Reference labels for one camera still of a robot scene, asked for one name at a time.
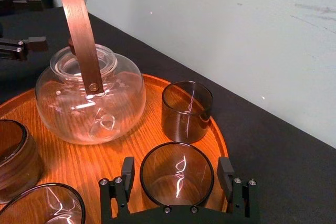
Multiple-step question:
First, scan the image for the clear glass teapot wooden handle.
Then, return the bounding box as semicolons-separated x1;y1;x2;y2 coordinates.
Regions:
35;0;147;145

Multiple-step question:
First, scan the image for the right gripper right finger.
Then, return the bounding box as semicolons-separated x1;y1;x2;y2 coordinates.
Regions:
217;156;261;223

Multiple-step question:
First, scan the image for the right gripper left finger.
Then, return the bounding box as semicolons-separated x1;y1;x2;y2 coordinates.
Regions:
98;156;135;221

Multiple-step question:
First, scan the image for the round orange wooden tray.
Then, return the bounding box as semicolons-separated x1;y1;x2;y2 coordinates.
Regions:
0;73;230;224

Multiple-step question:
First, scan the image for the black table cloth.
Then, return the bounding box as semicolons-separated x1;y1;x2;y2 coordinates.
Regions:
0;5;336;224

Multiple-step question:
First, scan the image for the clear glass teapot lid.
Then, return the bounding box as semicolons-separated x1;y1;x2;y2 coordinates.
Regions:
49;43;118;83

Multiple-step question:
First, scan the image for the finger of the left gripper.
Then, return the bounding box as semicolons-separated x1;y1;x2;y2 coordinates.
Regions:
0;36;49;61
0;0;44;12

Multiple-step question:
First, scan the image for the smoky brown drinking glass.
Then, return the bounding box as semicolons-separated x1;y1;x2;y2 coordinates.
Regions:
0;183;87;224
139;142;216;208
161;81;214;144
0;119;44;204

